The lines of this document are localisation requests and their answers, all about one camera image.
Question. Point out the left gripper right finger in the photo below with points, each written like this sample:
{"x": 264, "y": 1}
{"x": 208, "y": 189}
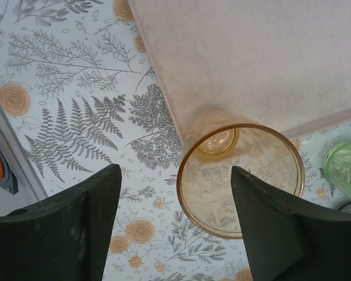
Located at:
{"x": 295, "y": 243}

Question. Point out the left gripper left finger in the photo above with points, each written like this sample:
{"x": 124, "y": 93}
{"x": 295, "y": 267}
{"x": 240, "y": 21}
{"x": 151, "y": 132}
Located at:
{"x": 46, "y": 234}

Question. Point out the amber transparent glass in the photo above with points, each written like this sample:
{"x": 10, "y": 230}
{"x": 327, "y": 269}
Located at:
{"x": 210, "y": 187}

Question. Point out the pink plastic tray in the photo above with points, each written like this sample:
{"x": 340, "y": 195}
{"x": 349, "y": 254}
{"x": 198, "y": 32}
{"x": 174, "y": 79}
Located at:
{"x": 251, "y": 58}

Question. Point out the tall grey transparent glass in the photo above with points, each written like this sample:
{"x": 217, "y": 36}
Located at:
{"x": 343, "y": 207}

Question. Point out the green transparent glass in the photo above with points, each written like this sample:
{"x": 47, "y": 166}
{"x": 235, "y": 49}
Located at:
{"x": 348, "y": 167}

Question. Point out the floral patterned table cover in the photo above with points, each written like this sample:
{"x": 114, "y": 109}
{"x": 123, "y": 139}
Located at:
{"x": 76, "y": 87}

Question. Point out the aluminium side rail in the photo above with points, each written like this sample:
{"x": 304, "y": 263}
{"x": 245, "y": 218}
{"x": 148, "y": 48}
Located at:
{"x": 17, "y": 158}

